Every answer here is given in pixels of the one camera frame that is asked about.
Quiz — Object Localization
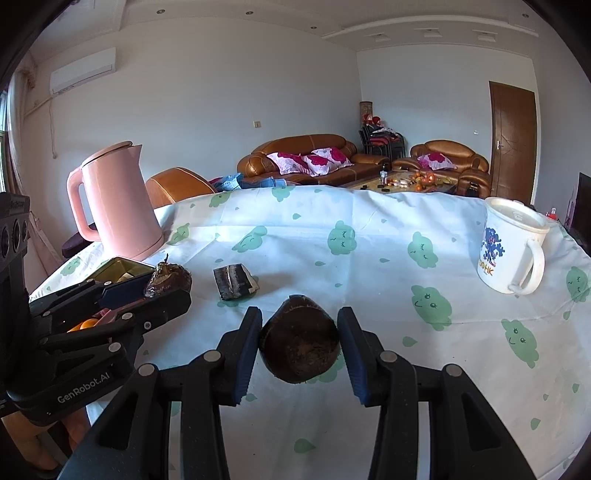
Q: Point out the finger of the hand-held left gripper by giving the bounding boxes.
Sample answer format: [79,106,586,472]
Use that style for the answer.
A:
[39,288,193,365]
[28,278,155,319]

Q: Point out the stack of dark chairs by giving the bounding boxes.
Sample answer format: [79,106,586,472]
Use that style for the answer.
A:
[359,124,406,160]

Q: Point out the red flower print pillow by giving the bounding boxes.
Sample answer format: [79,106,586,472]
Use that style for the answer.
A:
[302,154,334,177]
[418,153,453,171]
[268,151,311,176]
[311,147,352,169]

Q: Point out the brown leather armchair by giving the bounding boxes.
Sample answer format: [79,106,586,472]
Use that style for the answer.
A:
[392,140,491,197]

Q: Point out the green cloud print tablecloth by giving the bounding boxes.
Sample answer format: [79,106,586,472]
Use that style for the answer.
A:
[28,184,591,480]

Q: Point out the blue clothes pile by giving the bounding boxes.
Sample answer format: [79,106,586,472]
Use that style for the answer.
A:
[210,173,296,192]

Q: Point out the white mug blue print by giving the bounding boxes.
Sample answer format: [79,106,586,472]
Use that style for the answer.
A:
[475,196,551,295]

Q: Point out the brown leather chair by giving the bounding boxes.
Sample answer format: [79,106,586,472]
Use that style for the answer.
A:
[145,167,218,209]

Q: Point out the brown leather sofa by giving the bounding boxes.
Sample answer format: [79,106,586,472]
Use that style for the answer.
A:
[237,134,393,188]

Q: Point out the person's left hand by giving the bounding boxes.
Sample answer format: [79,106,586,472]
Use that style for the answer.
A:
[0,406,90,472]

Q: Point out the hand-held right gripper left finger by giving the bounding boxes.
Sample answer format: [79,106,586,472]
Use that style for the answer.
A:
[69,305,264,480]

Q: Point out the white air conditioner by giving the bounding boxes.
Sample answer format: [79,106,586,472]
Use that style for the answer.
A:
[49,48,116,95]

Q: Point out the beige curtain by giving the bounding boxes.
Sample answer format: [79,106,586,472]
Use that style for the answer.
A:
[6,53,65,273]

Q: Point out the black television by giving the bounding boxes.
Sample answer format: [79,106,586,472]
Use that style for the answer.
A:
[570,172,591,241]

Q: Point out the purple cushioned stool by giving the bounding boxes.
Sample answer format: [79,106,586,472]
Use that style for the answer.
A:
[61,233,100,259]

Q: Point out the pink electric kettle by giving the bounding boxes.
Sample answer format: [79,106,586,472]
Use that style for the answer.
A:
[67,141,163,260]

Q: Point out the brown wooden door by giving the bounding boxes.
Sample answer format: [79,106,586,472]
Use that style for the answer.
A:
[488,80,539,206]

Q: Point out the cluttered coffee table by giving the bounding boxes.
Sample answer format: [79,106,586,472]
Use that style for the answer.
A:
[339,170,458,192]

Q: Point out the pink metal tin box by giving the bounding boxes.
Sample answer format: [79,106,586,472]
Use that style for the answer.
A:
[90,257,158,324]

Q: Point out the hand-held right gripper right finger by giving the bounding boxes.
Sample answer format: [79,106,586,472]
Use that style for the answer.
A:
[337,305,539,480]

